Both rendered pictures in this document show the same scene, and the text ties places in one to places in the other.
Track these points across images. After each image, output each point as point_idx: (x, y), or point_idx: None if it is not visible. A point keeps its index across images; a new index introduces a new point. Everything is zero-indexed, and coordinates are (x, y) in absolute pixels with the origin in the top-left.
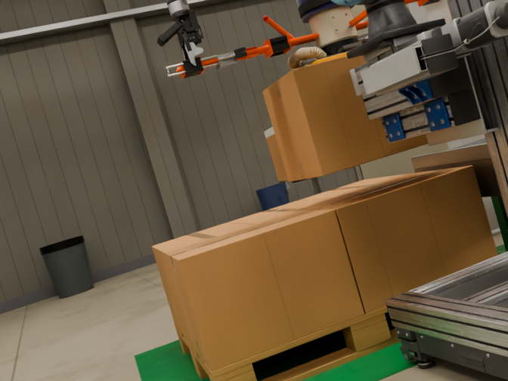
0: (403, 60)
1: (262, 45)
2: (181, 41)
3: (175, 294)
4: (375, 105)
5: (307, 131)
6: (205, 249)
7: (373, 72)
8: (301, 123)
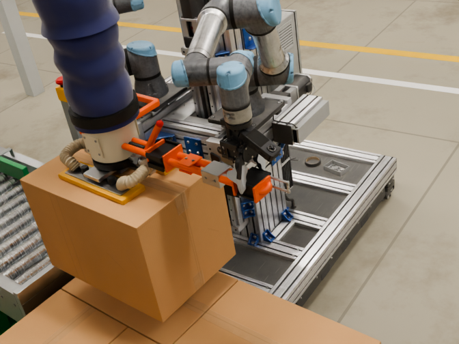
0: (323, 110)
1: (164, 158)
2: (252, 153)
3: None
4: (253, 165)
5: (225, 220)
6: (341, 340)
7: (306, 125)
8: (217, 218)
